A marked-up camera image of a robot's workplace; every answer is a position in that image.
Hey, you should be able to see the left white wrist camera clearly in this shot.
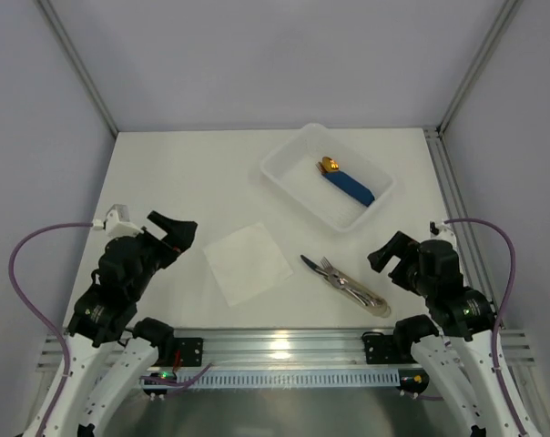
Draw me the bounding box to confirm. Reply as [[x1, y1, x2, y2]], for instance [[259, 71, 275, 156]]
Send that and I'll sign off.
[[92, 204, 141, 239]]

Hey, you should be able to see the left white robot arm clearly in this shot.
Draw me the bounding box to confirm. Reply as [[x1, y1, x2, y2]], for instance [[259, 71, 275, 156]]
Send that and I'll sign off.
[[8, 205, 198, 436]]

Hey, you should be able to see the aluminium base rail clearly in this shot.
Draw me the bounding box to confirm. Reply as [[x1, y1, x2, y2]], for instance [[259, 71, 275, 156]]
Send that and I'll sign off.
[[35, 329, 535, 372]]

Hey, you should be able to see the white plastic basket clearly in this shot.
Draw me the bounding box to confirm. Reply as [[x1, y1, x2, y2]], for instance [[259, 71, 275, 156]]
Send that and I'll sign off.
[[260, 123, 396, 233]]

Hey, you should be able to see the gold cutlery in roll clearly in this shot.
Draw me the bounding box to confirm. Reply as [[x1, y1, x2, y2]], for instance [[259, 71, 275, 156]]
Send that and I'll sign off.
[[316, 157, 340, 175]]

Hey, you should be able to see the white paper napkin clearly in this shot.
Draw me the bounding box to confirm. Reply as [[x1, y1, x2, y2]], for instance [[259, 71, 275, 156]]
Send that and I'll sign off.
[[203, 222, 293, 307]]

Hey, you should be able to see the right aluminium frame post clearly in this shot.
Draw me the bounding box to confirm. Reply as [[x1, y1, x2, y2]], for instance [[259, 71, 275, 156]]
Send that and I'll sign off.
[[436, 0, 524, 137]]

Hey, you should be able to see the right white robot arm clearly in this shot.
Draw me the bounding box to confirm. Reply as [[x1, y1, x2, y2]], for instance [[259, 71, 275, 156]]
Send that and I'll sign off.
[[368, 224, 540, 436]]

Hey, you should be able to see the left aluminium frame post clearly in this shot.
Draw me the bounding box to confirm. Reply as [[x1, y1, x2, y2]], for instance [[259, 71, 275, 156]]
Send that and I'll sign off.
[[33, 0, 119, 138]]

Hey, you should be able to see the silver spoon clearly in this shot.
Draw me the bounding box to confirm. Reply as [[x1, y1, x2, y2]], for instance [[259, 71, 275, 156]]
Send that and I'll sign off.
[[331, 274, 386, 307]]

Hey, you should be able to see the oval wooden cutlery tray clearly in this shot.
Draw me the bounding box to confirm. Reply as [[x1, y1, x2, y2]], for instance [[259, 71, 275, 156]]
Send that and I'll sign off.
[[324, 269, 391, 318]]

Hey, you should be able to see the silver knife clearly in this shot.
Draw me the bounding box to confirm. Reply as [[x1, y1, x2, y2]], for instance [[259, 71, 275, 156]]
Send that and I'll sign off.
[[300, 255, 330, 284]]

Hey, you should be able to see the silver fork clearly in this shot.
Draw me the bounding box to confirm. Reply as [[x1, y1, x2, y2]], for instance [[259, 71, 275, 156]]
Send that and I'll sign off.
[[321, 258, 351, 296]]

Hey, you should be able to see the right aluminium side rail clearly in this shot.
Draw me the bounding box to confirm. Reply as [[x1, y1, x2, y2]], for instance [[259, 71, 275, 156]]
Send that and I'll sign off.
[[423, 127, 498, 311]]

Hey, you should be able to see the white slotted cable duct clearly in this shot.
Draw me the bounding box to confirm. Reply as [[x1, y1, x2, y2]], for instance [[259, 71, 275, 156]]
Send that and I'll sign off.
[[90, 367, 402, 391]]

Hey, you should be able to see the aluminium frame post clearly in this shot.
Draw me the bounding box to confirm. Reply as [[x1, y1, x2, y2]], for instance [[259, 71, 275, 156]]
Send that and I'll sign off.
[[436, 0, 524, 137], [33, 0, 119, 138]]

